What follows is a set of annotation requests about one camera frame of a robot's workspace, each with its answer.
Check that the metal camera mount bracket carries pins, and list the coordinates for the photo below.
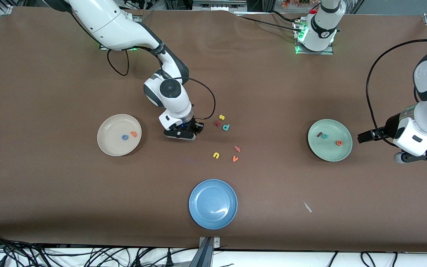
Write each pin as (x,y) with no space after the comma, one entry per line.
(209,244)

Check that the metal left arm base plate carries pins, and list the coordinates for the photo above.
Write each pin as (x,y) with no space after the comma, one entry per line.
(330,50)

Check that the grey power strip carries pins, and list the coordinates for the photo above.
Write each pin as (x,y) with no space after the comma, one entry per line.
(219,5)

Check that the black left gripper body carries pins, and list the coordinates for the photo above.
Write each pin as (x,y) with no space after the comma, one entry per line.
(388,128)

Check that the beige brown plate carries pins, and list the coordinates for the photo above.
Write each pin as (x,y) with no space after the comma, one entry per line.
(113,144)

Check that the white paper scrap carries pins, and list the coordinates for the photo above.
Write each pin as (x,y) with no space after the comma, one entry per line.
(307,207)

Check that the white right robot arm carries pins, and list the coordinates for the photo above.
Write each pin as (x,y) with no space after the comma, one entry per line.
(106,22)

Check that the blue plate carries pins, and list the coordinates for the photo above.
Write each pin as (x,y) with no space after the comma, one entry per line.
(212,204)

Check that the green plate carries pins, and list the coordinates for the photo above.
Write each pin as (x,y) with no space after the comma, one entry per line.
(326,150)

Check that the brown table cover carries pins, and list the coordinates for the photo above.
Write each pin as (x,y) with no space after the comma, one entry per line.
(50,185)

